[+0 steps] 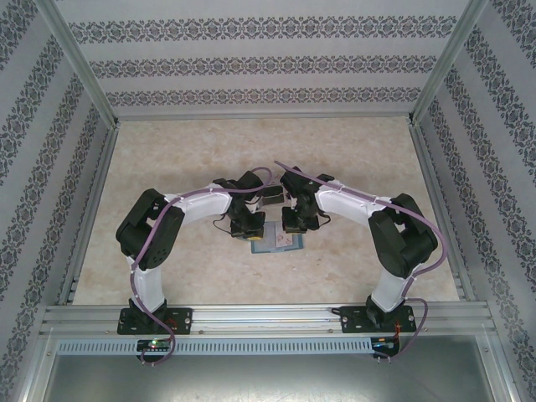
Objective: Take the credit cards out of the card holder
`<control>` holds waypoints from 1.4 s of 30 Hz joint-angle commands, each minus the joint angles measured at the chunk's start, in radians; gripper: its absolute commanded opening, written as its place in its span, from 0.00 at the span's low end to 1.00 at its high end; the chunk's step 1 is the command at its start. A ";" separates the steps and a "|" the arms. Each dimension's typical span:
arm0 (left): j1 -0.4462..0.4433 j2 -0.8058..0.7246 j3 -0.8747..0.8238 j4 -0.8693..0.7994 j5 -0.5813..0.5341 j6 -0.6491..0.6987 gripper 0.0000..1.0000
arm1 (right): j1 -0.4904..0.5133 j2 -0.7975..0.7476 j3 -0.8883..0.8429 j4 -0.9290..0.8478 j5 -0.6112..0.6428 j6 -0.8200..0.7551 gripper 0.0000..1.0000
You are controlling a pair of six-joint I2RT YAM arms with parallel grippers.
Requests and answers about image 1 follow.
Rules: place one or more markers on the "white VIP card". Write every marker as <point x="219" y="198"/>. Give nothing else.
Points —
<point x="282" y="238"/>

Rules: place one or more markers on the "teal leather card holder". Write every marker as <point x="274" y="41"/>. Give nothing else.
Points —
<point x="259" y="248"/>

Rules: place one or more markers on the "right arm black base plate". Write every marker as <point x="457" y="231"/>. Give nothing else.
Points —
<point x="352" y="320"/>

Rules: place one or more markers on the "grey metal sheet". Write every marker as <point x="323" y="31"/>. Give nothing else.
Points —
<point x="268" y="381"/>

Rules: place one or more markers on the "black card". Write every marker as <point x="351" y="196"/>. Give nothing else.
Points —
<point x="274" y="192"/>
<point x="271" y="201"/>

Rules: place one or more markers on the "aluminium table side rail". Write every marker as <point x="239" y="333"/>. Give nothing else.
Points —
<point x="437" y="201"/>
<point x="95" y="201"/>

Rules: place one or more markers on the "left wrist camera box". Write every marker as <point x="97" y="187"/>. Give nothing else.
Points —
<point x="251" y="207"/>

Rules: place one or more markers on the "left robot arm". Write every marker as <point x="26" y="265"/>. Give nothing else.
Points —
<point x="146" y="234"/>

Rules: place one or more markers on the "aluminium frame post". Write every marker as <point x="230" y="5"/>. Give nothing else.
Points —
<point x="81" y="63"/>
<point x="444" y="63"/>

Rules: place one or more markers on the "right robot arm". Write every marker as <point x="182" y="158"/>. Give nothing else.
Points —
<point x="402" y="238"/>

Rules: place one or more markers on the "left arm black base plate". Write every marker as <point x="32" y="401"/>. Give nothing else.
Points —
<point x="182" y="320"/>

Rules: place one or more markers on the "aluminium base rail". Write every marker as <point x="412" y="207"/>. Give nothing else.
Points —
<point x="268" y="320"/>

